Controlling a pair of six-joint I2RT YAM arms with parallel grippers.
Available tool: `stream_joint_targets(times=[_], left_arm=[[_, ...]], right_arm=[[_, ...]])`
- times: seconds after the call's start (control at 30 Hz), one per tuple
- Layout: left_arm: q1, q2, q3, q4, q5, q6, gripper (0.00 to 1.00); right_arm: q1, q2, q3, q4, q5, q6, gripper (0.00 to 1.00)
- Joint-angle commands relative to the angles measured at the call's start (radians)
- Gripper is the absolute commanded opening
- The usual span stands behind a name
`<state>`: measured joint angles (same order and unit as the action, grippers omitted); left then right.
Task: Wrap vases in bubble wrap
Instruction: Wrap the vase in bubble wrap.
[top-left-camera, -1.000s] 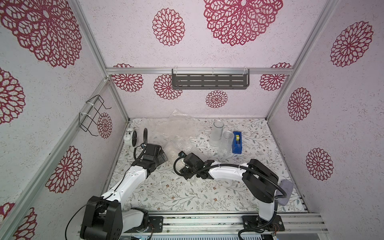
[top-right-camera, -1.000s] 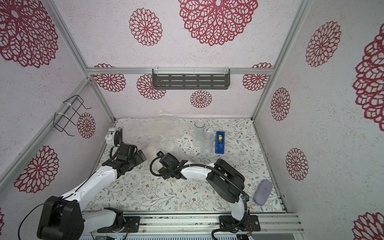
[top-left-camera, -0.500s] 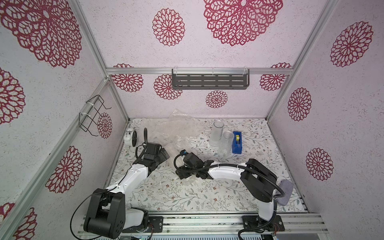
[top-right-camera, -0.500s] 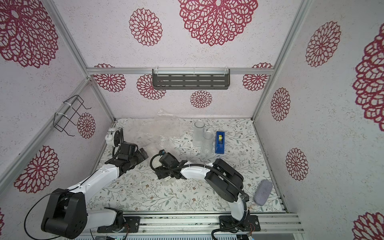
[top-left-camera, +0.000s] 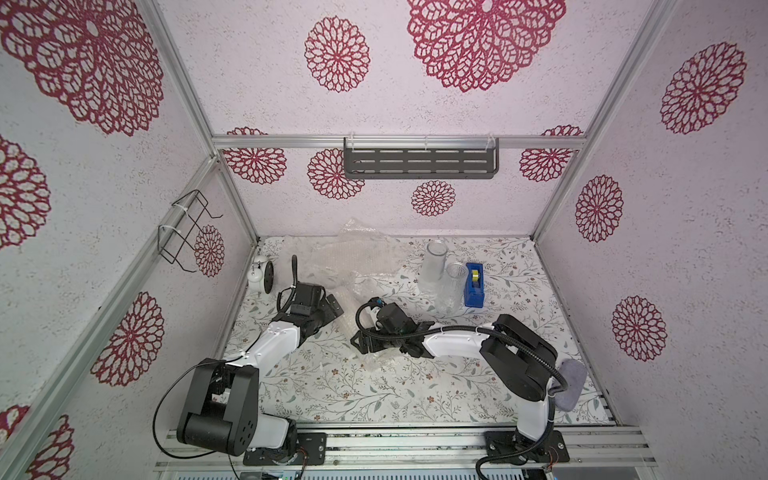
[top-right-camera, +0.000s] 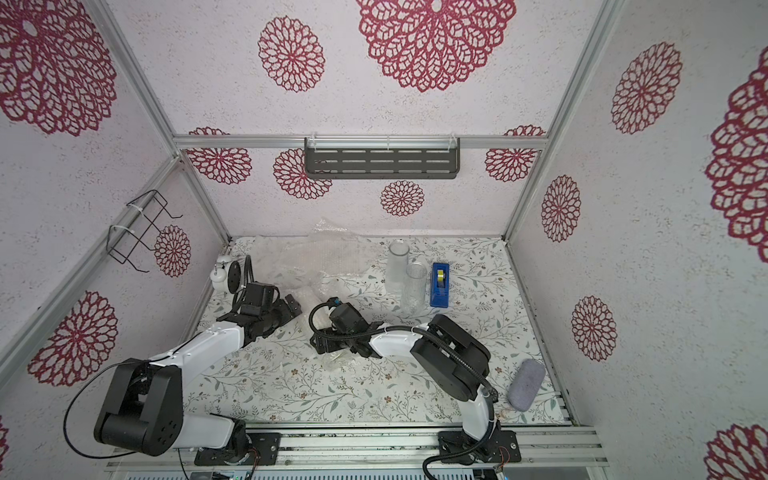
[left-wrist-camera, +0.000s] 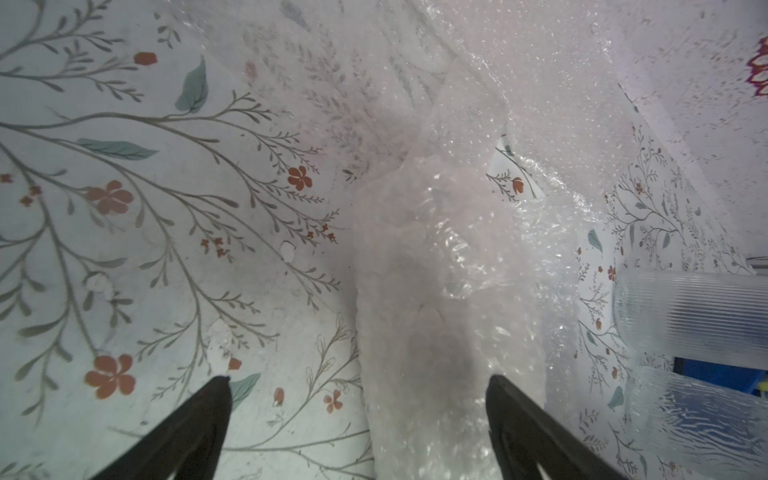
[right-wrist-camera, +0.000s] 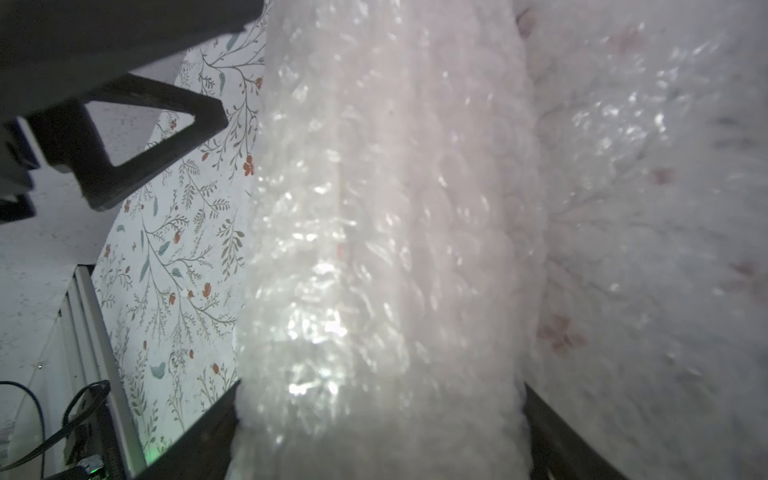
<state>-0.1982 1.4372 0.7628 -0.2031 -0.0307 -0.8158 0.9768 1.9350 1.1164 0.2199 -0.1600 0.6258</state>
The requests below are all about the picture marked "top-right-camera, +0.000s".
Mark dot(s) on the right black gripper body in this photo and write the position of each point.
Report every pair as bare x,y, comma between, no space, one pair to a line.
324,342

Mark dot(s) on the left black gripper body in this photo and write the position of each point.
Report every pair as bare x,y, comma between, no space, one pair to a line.
276,317

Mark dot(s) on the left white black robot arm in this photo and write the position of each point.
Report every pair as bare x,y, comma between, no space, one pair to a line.
143,410

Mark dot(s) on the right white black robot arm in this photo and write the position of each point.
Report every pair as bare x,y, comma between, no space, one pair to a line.
454,360

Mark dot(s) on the front clear glass vase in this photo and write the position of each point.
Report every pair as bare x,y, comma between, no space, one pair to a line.
414,289

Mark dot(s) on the clear glass vase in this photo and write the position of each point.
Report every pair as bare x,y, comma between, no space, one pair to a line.
414,289
396,266

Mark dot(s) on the back clear glass vase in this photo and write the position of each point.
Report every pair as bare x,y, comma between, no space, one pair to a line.
396,266

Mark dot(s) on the blue tape dispenser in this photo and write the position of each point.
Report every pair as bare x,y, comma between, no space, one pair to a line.
440,285

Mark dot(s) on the grey oval sponge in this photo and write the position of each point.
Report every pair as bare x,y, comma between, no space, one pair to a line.
526,384

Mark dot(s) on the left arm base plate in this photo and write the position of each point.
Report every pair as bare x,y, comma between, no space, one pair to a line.
260,449

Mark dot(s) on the grey slotted wall shelf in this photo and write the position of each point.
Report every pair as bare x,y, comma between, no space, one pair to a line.
387,159

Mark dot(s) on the black wire wall basket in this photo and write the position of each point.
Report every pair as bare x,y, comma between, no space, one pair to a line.
123,239

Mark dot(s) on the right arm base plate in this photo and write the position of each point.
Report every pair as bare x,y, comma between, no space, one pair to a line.
501,448

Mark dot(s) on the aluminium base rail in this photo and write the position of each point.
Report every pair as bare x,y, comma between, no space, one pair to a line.
395,447

